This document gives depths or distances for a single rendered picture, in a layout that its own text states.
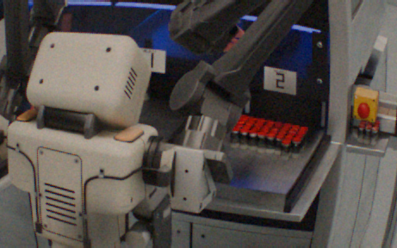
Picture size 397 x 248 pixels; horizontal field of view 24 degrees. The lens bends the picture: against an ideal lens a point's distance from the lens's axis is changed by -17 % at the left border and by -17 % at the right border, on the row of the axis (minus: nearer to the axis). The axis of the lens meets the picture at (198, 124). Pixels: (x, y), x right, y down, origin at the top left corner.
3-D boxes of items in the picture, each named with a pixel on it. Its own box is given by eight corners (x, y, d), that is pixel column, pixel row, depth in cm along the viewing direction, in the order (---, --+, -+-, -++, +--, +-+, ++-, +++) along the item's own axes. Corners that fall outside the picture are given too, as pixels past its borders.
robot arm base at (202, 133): (154, 149, 186) (224, 161, 182) (167, 108, 189) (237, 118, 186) (164, 173, 193) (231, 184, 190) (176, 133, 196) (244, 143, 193)
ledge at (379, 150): (355, 131, 278) (355, 124, 278) (390, 137, 275) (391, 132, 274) (345, 151, 266) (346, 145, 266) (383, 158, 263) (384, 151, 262)
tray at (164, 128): (115, 92, 293) (115, 80, 291) (207, 107, 285) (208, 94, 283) (65, 142, 263) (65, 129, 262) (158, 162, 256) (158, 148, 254)
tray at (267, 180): (225, 129, 273) (226, 116, 271) (321, 146, 265) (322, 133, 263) (173, 189, 244) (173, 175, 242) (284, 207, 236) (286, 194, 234)
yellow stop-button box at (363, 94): (356, 108, 268) (358, 83, 265) (378, 113, 266) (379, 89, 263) (352, 119, 261) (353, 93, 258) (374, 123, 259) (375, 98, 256)
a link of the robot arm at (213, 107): (197, 120, 187) (222, 135, 190) (214, 69, 192) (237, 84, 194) (166, 133, 194) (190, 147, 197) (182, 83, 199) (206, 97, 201)
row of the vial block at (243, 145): (231, 143, 265) (232, 125, 263) (300, 155, 260) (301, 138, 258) (228, 147, 263) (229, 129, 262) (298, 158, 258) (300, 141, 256)
